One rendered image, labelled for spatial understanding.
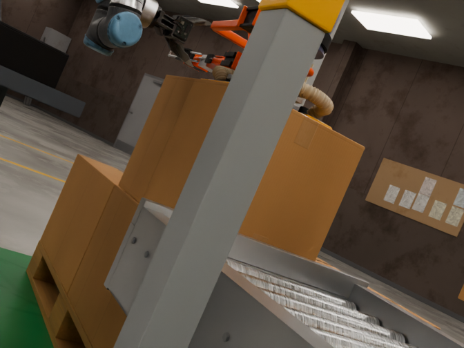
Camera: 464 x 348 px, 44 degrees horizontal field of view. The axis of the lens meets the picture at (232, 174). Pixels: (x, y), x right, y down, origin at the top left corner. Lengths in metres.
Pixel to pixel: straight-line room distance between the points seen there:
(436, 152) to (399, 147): 0.68
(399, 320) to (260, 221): 0.41
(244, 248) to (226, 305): 0.53
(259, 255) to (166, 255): 0.76
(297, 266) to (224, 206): 0.85
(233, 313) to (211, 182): 0.27
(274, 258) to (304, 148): 0.29
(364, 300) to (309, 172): 0.36
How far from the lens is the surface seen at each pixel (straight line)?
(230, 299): 0.85
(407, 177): 10.45
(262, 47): 0.65
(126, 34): 1.60
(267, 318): 0.77
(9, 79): 1.30
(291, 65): 0.65
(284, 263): 1.45
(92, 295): 1.79
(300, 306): 1.22
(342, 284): 1.58
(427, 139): 10.56
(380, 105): 11.17
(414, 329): 1.45
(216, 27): 1.54
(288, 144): 1.45
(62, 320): 1.97
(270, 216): 1.47
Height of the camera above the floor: 0.75
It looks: level
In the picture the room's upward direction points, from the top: 24 degrees clockwise
